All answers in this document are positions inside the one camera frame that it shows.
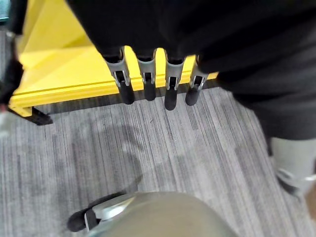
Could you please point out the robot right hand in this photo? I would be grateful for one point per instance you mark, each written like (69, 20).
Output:
(11, 79)

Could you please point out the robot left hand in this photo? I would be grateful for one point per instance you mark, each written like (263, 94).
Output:
(187, 29)

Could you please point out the black shelf foot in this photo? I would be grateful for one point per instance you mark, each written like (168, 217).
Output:
(42, 118)

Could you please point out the dark robot foot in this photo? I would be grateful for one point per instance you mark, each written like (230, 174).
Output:
(79, 222)

